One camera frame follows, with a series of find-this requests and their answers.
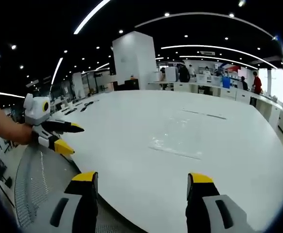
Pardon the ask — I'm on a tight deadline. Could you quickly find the person's left hand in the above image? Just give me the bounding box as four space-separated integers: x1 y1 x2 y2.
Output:
12 122 35 146

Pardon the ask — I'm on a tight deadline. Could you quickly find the black cabinet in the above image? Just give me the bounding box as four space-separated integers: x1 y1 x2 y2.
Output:
124 78 140 91

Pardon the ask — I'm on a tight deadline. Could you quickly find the long white counter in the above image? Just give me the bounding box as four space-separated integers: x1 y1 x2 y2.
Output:
147 81 283 139

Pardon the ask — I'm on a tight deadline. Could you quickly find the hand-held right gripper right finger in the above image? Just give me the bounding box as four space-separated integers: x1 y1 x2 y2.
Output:
185 172 252 233

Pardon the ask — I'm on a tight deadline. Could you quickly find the clear food packaging bag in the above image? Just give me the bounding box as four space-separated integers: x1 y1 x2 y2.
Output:
148 114 203 161

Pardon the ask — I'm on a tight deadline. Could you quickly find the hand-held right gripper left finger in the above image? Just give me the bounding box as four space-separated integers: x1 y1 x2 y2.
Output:
37 171 100 233

